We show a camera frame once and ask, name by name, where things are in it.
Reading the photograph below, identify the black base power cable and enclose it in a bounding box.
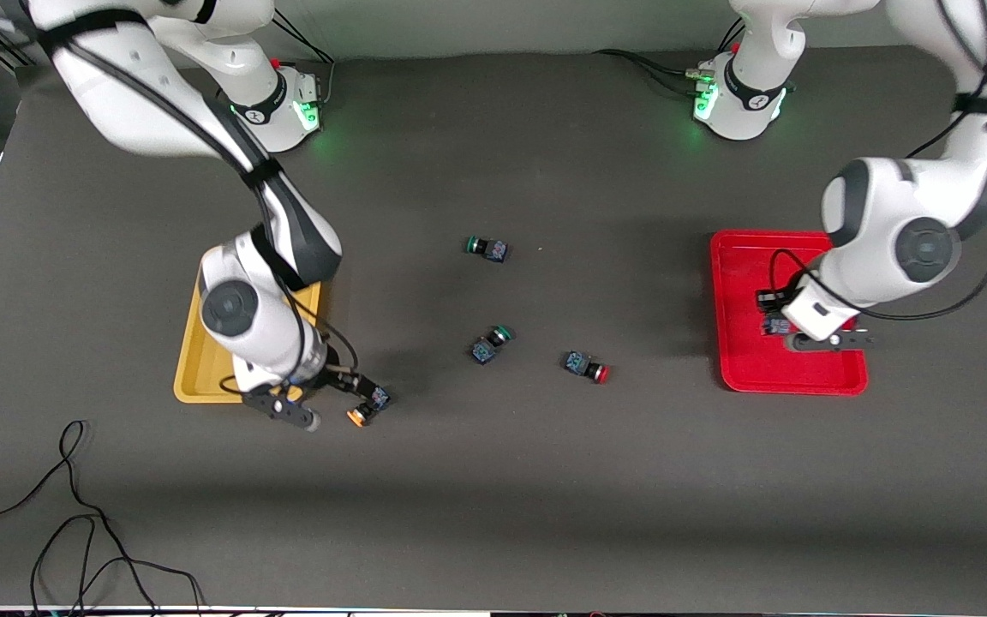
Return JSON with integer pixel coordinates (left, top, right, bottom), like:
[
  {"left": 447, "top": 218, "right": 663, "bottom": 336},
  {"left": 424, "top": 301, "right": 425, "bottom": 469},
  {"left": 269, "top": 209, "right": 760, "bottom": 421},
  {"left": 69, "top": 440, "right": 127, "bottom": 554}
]
[
  {"left": 595, "top": 48, "right": 710, "bottom": 88},
  {"left": 271, "top": 9, "right": 337, "bottom": 104}
]

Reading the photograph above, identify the yellow mushroom push button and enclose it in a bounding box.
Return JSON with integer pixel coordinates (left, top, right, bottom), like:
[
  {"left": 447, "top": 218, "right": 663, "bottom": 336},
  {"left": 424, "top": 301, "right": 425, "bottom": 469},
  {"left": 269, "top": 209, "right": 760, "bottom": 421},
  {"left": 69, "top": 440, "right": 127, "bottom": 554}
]
[{"left": 345, "top": 386, "right": 393, "bottom": 429}]

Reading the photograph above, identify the yellow plastic tray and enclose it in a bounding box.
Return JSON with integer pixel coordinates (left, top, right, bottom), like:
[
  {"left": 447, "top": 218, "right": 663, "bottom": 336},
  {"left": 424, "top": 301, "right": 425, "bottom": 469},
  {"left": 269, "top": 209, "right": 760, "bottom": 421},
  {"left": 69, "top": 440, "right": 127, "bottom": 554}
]
[{"left": 173, "top": 249, "right": 325, "bottom": 405}]

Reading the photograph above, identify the red plastic tray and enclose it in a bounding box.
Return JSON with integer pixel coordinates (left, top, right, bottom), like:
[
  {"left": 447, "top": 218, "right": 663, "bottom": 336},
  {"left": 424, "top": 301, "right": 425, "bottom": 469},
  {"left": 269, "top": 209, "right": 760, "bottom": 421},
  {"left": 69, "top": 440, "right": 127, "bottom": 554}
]
[{"left": 709, "top": 229, "right": 870, "bottom": 397}]

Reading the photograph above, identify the red mushroom push button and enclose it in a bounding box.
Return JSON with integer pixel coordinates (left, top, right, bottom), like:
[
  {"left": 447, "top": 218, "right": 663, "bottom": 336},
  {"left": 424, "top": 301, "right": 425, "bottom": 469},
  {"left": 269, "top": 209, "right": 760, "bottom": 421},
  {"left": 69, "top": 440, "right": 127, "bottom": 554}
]
[
  {"left": 560, "top": 350, "right": 612, "bottom": 385},
  {"left": 755, "top": 288, "right": 794, "bottom": 338}
]

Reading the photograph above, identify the loose black cable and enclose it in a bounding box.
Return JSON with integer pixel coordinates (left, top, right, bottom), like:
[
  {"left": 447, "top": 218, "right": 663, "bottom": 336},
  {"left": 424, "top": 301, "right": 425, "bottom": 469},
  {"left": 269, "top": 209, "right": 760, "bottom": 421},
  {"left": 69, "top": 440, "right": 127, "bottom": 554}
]
[{"left": 0, "top": 420, "right": 203, "bottom": 617}]

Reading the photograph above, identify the green mushroom push button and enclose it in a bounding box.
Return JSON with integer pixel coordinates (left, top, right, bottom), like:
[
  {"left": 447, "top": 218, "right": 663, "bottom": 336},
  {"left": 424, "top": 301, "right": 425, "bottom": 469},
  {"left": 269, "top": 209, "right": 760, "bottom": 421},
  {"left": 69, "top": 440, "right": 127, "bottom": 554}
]
[
  {"left": 470, "top": 324, "right": 517, "bottom": 366},
  {"left": 464, "top": 236, "right": 511, "bottom": 264}
]

